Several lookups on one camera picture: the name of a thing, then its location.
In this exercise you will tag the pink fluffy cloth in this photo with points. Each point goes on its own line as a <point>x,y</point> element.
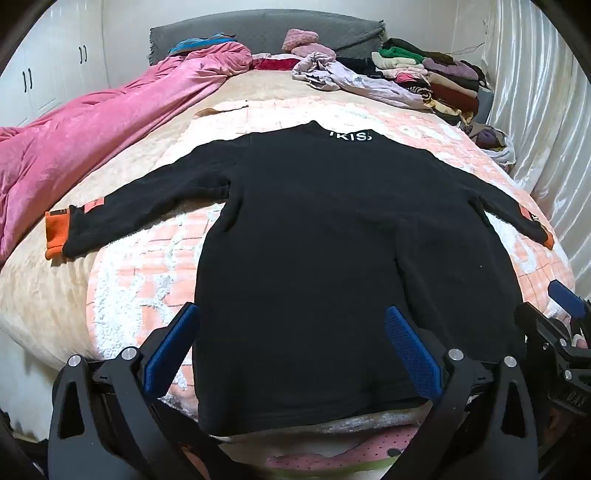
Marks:
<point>302,42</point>

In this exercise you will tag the white wardrobe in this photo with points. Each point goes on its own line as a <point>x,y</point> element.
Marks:
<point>51,60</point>

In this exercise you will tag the black sweater with orange cuffs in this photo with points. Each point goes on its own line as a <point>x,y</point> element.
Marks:
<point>300,254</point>

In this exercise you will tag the pink dotted cloth green edge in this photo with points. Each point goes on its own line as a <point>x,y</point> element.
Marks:
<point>323,457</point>

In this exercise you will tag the blue cloth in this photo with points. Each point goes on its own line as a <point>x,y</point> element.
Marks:
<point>203,42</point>

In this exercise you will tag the bed with beige sheet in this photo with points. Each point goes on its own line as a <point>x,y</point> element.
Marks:
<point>55,300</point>

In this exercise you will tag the white curtain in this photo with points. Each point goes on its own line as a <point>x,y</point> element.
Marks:
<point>540,115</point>

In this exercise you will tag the pink and white fleece blanket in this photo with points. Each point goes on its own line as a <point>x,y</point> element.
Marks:
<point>152,258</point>

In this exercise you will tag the lavender crumpled garment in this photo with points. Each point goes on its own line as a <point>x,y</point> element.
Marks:
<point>351,83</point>

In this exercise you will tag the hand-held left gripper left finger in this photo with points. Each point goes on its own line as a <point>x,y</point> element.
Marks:
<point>168,355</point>

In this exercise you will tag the white bag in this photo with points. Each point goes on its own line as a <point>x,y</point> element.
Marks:
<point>505,154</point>

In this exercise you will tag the red cloth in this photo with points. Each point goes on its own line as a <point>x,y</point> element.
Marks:
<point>277,63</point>

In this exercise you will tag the pile of folded clothes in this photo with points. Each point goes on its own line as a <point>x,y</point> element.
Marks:
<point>443,78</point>

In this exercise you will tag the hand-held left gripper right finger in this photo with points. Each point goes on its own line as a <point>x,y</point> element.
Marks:
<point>415,355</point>

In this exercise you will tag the pink velvet quilt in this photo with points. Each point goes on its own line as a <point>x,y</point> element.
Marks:
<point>92,138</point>

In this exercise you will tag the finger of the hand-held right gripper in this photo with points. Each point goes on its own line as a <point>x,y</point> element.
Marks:
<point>545,327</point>
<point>567,297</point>

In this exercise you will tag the grey headboard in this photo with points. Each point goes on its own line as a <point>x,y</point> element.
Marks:
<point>258,32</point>

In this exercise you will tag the purple cloth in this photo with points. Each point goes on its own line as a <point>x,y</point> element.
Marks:
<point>485,136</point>

